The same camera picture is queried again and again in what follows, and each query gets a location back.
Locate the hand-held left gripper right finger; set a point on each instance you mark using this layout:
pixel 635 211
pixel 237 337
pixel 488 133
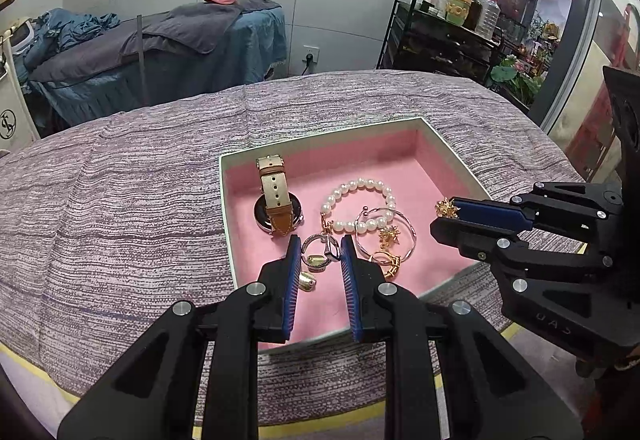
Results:
pixel 352 290

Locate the blue bedding pile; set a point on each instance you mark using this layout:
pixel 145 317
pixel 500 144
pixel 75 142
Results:
pixel 65 30

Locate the white beauty machine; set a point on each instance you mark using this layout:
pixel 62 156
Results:
pixel 15 110

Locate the gold link jewelry piece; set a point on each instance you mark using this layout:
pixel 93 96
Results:
pixel 390 265

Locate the grey towel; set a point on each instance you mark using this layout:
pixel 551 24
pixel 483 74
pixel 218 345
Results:
pixel 190 28

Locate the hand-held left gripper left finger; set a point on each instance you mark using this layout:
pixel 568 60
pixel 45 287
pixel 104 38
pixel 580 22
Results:
pixel 292 290

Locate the green potted plant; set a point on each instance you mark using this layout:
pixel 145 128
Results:
pixel 515 80

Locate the purple striped blanket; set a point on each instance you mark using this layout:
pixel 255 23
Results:
pixel 125 220

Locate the black trolley cart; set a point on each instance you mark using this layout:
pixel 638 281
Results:
pixel 430 45

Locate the silver bangle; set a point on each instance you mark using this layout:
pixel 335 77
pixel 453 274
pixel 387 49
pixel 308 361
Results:
pixel 414 234

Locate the blue massage bed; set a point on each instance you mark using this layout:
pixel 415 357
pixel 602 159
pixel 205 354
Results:
pixel 250 50

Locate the white wall outlet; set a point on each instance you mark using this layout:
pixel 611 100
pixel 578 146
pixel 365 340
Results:
pixel 311 55

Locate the pink-lined jewelry box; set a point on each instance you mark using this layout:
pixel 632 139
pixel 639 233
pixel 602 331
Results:
pixel 320 320

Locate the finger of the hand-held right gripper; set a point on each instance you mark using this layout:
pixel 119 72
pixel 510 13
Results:
pixel 470 240
pixel 490 215

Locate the lilac bed sheet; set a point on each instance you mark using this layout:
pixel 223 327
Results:
pixel 37 392

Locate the gold star earring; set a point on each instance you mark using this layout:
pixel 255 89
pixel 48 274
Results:
pixel 387 236
pixel 446 209

